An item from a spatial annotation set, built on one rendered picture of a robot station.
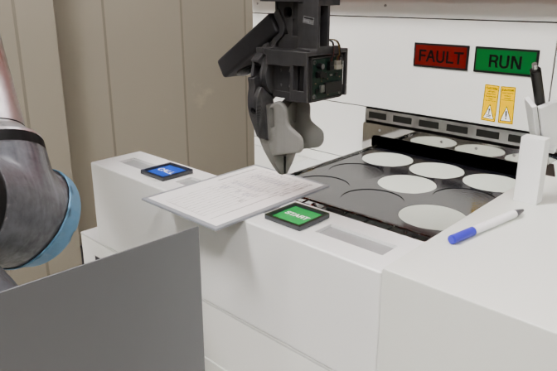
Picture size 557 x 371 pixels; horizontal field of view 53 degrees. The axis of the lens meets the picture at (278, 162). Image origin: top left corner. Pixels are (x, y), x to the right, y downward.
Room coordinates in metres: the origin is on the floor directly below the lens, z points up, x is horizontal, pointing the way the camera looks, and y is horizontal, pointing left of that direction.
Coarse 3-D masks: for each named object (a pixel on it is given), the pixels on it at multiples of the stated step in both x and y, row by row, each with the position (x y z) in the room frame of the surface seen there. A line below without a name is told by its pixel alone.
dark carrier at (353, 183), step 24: (336, 168) 1.03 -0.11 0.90; (360, 168) 1.03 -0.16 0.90; (384, 168) 1.02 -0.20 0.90; (408, 168) 1.02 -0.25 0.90; (336, 192) 0.89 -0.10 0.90; (360, 192) 0.89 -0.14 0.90; (384, 192) 0.89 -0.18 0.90; (432, 192) 0.89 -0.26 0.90; (456, 192) 0.89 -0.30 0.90; (480, 192) 0.89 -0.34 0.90; (384, 216) 0.78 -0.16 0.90
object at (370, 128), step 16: (368, 128) 1.23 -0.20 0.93; (384, 128) 1.21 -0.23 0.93; (400, 128) 1.18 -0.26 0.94; (368, 144) 1.23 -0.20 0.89; (432, 144) 1.13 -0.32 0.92; (448, 144) 1.10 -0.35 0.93; (464, 144) 1.08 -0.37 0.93; (480, 144) 1.06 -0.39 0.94; (496, 144) 1.04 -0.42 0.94; (512, 160) 1.01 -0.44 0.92
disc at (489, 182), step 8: (472, 176) 0.97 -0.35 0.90; (480, 176) 0.97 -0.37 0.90; (488, 176) 0.97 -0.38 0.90; (496, 176) 0.97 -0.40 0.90; (504, 176) 0.97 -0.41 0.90; (472, 184) 0.93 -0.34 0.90; (480, 184) 0.93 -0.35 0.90; (488, 184) 0.93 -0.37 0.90; (496, 184) 0.93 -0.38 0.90; (504, 184) 0.93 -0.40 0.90; (512, 184) 0.93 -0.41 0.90; (504, 192) 0.89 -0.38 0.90
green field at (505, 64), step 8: (480, 56) 1.08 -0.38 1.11; (488, 56) 1.07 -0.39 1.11; (496, 56) 1.06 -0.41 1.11; (504, 56) 1.05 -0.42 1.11; (512, 56) 1.04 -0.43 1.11; (520, 56) 1.03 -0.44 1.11; (528, 56) 1.02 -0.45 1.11; (480, 64) 1.08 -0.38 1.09; (488, 64) 1.07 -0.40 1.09; (496, 64) 1.06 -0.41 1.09; (504, 64) 1.05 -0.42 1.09; (512, 64) 1.04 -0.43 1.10; (520, 64) 1.03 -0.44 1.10; (528, 64) 1.02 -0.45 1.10; (512, 72) 1.03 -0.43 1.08; (520, 72) 1.03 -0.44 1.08; (528, 72) 1.02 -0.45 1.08
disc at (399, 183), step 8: (392, 176) 0.97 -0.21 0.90; (400, 176) 0.97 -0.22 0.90; (408, 176) 0.97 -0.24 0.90; (416, 176) 0.97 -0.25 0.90; (384, 184) 0.93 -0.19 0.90; (392, 184) 0.93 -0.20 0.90; (400, 184) 0.93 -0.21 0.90; (408, 184) 0.93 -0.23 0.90; (416, 184) 0.93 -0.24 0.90; (424, 184) 0.93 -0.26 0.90; (432, 184) 0.93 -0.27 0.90; (408, 192) 0.89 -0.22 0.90; (416, 192) 0.89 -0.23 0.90
